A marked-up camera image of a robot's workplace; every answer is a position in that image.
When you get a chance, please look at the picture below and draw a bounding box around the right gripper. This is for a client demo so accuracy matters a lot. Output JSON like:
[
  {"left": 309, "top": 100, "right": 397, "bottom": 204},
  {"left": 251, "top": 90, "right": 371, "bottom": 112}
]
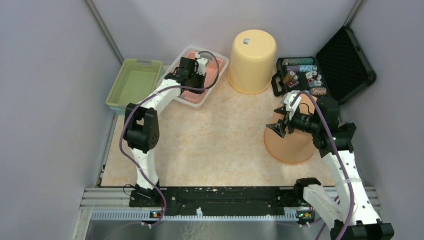
[{"left": 266, "top": 106, "right": 321, "bottom": 138}]

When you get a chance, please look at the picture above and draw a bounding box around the pink plastic basket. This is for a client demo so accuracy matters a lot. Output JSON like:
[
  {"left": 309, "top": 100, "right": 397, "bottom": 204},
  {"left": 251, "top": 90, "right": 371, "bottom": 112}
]
[{"left": 175, "top": 52, "right": 229, "bottom": 109}]

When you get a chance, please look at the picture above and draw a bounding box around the orange capybara bucket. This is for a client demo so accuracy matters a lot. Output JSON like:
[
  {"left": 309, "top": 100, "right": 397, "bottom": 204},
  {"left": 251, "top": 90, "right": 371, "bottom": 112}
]
[{"left": 263, "top": 93, "right": 320, "bottom": 166}]

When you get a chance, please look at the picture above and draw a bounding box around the yellow capybara bucket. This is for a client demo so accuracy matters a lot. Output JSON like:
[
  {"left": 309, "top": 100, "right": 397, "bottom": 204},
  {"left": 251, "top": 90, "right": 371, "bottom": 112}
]
[{"left": 228, "top": 29, "right": 277, "bottom": 94}]

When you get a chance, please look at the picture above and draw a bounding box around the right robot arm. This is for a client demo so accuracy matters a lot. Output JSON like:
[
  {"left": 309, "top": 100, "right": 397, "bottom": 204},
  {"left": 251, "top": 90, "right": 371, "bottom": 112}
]
[{"left": 267, "top": 94, "right": 395, "bottom": 240}]

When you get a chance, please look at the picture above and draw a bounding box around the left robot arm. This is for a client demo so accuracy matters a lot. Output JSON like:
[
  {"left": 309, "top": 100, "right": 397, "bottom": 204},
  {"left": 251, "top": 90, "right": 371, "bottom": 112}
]
[{"left": 120, "top": 55, "right": 208, "bottom": 207}]

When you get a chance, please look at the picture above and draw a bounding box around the white mesh plastic basket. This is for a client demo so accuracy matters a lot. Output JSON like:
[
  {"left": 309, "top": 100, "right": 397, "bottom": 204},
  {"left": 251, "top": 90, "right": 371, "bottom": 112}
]
[{"left": 156, "top": 45, "right": 230, "bottom": 110}]

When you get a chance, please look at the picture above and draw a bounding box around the brown cylinder in case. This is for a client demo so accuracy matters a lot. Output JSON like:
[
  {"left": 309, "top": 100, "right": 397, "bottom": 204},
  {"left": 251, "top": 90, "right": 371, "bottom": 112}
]
[{"left": 282, "top": 71, "right": 297, "bottom": 85}]

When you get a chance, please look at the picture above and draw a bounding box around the green plastic basket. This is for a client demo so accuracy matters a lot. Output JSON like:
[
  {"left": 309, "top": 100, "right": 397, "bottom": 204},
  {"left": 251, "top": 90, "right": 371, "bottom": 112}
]
[{"left": 106, "top": 59, "right": 163, "bottom": 115}]

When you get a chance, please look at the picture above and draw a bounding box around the black open tool case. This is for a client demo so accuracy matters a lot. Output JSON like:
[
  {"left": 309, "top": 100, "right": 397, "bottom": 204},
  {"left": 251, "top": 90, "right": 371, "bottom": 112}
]
[{"left": 271, "top": 27, "right": 377, "bottom": 105}]

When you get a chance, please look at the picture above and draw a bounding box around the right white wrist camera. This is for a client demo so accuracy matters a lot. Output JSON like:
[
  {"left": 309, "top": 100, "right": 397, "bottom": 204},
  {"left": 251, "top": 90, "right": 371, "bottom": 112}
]
[{"left": 283, "top": 91, "right": 302, "bottom": 121}]

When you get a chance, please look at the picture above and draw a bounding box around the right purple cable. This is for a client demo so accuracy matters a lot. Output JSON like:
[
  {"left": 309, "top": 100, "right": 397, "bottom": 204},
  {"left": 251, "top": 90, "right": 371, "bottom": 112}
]
[{"left": 291, "top": 91, "right": 356, "bottom": 240}]

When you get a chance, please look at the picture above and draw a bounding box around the purple cable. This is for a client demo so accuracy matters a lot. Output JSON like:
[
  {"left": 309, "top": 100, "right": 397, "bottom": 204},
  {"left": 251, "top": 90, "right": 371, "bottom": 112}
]
[
  {"left": 291, "top": 91, "right": 356, "bottom": 240},
  {"left": 119, "top": 50, "right": 221, "bottom": 229}
]

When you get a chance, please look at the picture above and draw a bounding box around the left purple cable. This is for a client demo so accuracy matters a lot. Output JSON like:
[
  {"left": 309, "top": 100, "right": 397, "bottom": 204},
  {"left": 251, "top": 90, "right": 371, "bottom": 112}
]
[{"left": 119, "top": 50, "right": 221, "bottom": 229}]

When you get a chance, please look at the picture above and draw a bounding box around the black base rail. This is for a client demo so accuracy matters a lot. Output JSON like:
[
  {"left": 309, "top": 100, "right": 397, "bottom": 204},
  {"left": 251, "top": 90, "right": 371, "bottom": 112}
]
[{"left": 79, "top": 178, "right": 379, "bottom": 229}]

